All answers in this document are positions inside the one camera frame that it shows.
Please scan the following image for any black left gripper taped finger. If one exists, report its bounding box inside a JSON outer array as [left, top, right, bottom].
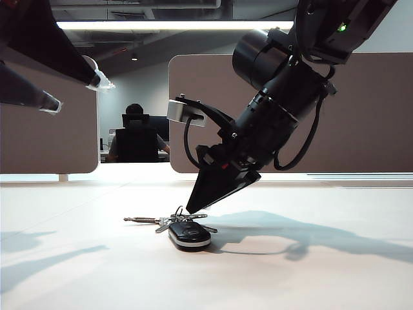
[[0, 61, 63, 114], [0, 0, 116, 92]]

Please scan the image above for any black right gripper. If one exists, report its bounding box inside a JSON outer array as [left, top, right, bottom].
[[186, 92, 300, 215]]

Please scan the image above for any bunch of keys black fob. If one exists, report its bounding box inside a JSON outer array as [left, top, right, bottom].
[[123, 205, 219, 251]]

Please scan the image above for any narrow brown desk partition panel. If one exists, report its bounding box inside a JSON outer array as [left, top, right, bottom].
[[0, 56, 99, 175]]

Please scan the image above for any black computer monitor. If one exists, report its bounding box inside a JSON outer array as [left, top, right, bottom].
[[148, 116, 170, 150]]

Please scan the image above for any black office chair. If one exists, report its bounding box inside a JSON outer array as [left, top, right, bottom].
[[115, 113, 159, 163]]

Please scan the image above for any seated person in background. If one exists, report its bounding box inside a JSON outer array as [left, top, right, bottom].
[[107, 103, 171, 163]]

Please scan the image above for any long linear ceiling light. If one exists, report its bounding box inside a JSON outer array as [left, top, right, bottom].
[[54, 21, 294, 32]]

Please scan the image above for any wide brown desk partition panel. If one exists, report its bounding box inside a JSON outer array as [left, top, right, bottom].
[[167, 53, 413, 174]]

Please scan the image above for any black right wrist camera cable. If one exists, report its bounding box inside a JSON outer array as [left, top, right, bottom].
[[183, 116, 203, 169]]

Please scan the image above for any black right arm loop cable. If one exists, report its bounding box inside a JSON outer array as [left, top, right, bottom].
[[273, 72, 336, 171]]

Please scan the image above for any black right camera mount bracket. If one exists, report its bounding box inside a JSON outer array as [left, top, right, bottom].
[[176, 93, 239, 136]]

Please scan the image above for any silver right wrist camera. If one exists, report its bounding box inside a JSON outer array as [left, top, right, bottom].
[[166, 98, 207, 127]]

